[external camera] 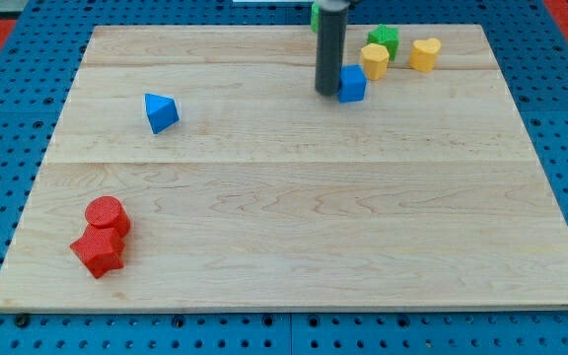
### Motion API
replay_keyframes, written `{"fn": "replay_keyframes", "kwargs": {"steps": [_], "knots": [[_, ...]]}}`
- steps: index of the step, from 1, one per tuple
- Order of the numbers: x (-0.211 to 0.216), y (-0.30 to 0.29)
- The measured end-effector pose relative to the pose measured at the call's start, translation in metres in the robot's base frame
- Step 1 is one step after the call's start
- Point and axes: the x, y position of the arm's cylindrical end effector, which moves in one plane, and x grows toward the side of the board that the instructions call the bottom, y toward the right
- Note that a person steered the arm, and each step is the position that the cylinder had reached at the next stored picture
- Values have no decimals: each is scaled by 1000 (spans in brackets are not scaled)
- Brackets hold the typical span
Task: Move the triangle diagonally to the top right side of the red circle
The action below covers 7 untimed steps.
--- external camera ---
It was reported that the red star block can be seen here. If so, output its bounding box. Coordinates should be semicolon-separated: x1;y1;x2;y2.
70;224;125;279

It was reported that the yellow heart block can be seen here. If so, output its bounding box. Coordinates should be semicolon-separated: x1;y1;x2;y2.
408;37;442;73

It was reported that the red cylinder block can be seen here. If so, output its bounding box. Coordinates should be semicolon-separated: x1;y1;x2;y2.
85;195;131;238

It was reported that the blue cube block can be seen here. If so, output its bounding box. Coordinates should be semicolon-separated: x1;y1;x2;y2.
338;65;367;103

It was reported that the blue triangle block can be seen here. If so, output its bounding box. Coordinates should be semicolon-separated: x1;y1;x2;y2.
144;93;179;134

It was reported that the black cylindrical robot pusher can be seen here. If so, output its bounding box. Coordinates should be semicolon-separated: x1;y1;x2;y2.
315;0;349;97

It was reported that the light wooden board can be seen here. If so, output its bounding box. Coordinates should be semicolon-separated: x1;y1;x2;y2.
0;25;568;314

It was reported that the green block behind pusher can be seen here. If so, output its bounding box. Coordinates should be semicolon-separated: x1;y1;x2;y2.
310;2;320;34

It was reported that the yellow hexagon block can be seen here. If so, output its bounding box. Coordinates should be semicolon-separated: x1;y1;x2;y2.
360;43;390;81

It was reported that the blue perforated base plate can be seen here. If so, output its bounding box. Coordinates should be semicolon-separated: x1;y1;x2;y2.
0;0;568;354

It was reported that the green star block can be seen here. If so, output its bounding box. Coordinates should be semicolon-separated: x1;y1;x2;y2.
367;24;400;61

